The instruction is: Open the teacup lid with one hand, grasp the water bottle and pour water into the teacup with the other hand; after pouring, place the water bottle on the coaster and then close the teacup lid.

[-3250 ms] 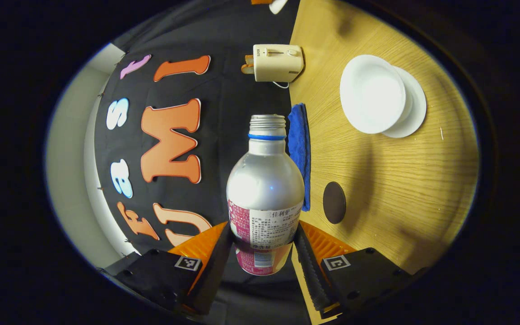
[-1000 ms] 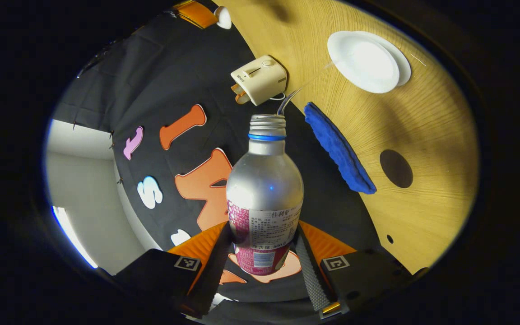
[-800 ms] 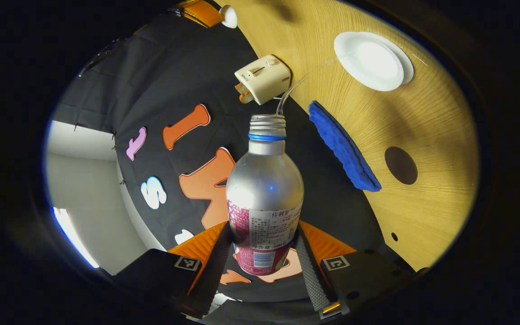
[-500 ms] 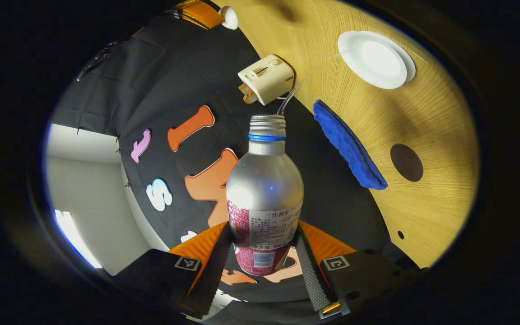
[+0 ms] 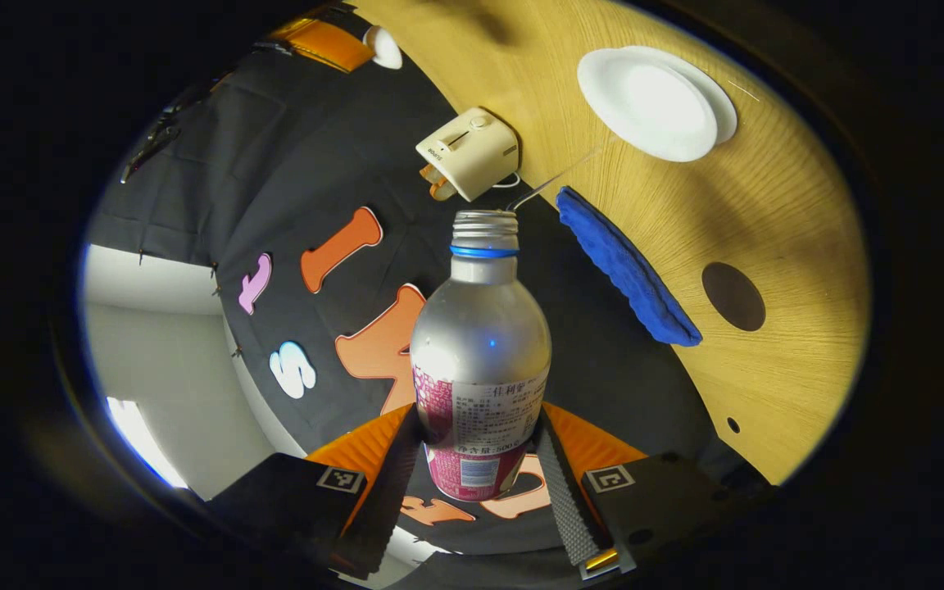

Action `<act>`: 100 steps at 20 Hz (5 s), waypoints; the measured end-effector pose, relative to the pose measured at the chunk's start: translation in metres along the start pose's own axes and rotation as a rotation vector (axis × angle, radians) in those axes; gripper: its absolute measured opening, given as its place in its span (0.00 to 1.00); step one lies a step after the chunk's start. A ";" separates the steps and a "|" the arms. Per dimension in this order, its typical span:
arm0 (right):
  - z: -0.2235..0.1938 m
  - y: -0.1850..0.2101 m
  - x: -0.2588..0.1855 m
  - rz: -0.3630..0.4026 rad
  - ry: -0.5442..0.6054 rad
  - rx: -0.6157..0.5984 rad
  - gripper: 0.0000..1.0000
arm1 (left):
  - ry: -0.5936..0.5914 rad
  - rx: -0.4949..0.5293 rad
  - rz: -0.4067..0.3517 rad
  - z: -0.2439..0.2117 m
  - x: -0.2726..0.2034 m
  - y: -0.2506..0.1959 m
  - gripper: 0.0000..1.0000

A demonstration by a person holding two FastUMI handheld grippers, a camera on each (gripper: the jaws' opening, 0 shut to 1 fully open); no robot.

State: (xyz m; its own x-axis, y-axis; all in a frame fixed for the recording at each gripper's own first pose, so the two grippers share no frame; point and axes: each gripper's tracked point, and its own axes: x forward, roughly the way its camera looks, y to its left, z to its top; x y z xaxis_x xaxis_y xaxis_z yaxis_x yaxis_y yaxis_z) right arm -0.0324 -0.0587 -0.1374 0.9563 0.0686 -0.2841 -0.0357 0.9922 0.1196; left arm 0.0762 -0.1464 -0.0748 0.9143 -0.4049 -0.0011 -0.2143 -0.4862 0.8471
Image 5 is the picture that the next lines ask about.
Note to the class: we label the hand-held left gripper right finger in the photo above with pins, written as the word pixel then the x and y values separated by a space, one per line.
pixel 566 508

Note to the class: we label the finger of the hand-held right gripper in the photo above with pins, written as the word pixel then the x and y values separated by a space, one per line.
pixel 324 41

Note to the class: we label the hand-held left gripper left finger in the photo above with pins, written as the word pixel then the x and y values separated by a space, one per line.
pixel 386 500

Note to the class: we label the silver water bottle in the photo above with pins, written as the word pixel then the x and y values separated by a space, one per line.
pixel 480 344

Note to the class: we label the dark round coaster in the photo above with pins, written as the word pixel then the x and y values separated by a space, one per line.
pixel 732 297

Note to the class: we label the white teacup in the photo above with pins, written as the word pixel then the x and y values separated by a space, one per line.
pixel 652 102

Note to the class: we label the toast slice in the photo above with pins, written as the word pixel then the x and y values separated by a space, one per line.
pixel 428 172
pixel 442 190

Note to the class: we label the white toaster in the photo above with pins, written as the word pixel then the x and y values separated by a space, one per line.
pixel 472 152

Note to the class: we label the blue towel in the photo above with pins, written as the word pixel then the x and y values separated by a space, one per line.
pixel 628 262

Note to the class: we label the white saucer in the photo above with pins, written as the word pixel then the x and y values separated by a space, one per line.
pixel 728 111

